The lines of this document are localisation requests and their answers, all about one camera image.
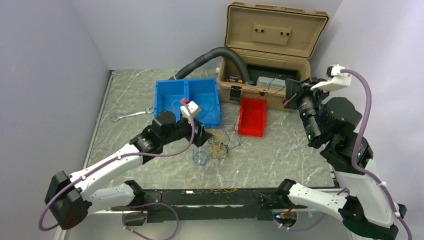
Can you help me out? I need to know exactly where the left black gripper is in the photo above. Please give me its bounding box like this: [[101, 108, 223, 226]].
[[161, 114, 213, 147]]

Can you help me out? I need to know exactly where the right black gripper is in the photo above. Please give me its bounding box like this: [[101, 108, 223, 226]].
[[281, 75, 330, 142]]

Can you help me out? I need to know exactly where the yellow black wire bundle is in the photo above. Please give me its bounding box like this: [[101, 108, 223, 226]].
[[205, 123, 248, 161]]

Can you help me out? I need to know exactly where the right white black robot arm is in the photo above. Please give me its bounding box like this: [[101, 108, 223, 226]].
[[275, 77, 407, 240]]

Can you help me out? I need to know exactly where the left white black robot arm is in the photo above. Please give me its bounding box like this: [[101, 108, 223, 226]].
[[43, 110, 212, 230]]

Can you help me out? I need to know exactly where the grey plastic case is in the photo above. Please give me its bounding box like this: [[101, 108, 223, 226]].
[[256, 76, 286, 89]]

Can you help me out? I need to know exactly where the red plastic bin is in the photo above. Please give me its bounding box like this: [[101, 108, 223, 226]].
[[237, 97, 267, 137]]

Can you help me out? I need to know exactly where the tan open toolbox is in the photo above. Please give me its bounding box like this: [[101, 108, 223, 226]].
[[217, 1, 330, 111]]

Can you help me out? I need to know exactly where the blue two-compartment bin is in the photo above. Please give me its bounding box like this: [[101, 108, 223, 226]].
[[153, 77, 221, 128]]

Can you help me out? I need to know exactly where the small colourful box in toolbox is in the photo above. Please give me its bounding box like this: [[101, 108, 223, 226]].
[[227, 75, 243, 83]]

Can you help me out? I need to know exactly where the silver combination wrench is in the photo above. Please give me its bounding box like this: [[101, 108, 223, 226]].
[[109, 106, 154, 122]]

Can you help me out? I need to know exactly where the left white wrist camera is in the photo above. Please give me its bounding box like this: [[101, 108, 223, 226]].
[[180, 98, 202, 119]]

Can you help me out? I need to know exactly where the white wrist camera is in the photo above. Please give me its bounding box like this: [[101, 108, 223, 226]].
[[310, 64, 352, 92], [180, 98, 202, 119]]

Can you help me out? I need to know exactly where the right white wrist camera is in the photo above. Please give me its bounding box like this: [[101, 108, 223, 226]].
[[310, 64, 352, 92]]

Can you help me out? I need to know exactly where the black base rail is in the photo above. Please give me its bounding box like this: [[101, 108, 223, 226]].
[[111, 188, 293, 223]]

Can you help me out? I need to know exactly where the grey corrugated hose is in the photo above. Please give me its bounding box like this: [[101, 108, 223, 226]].
[[169, 46, 255, 86]]

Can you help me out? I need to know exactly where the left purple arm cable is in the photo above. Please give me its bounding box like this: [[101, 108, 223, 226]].
[[37, 101, 197, 240]]

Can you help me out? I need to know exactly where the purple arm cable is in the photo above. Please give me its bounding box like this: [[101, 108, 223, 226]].
[[37, 101, 197, 240], [273, 68, 414, 240]]

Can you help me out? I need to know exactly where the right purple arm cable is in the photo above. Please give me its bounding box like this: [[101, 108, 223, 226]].
[[273, 68, 414, 240]]

